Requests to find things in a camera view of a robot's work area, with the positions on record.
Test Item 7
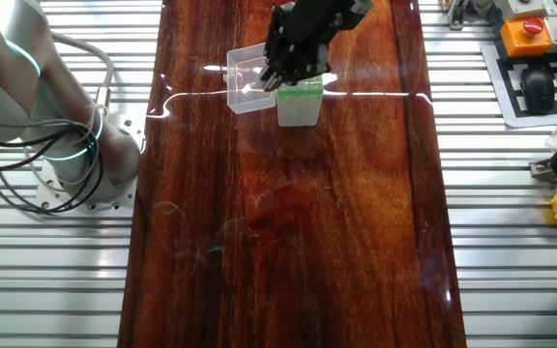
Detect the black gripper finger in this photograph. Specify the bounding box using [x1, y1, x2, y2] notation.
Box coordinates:
[274, 46, 331, 92]
[258, 56, 284, 92]

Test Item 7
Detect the orange emergency stop box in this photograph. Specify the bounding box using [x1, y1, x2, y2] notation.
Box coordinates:
[499, 17, 554, 58]

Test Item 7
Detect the black white calibration sheet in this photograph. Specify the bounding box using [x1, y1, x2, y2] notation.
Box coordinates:
[480, 41, 557, 130]

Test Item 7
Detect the translucent tip box green rack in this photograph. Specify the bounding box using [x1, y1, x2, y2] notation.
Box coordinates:
[276, 74, 325, 129]

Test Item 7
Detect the glossy wood grain board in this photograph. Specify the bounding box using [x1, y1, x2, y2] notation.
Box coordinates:
[116, 0, 468, 348]

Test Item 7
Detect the small silver metal bracket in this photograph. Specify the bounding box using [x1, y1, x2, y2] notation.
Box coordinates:
[447, 0, 471, 31]

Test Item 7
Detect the grey cable metal connector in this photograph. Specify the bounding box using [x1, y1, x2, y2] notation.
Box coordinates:
[48, 29, 116, 120]

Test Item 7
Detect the black computer mouse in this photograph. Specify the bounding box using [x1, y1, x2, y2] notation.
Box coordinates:
[520, 66, 557, 116]

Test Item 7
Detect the clear hinged box lid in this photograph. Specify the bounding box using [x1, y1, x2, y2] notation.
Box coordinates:
[225, 42, 279, 116]

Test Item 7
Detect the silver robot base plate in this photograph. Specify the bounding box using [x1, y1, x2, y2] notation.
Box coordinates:
[34, 113, 147, 218]

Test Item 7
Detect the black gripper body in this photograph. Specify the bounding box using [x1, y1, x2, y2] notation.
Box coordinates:
[264, 0, 374, 60]

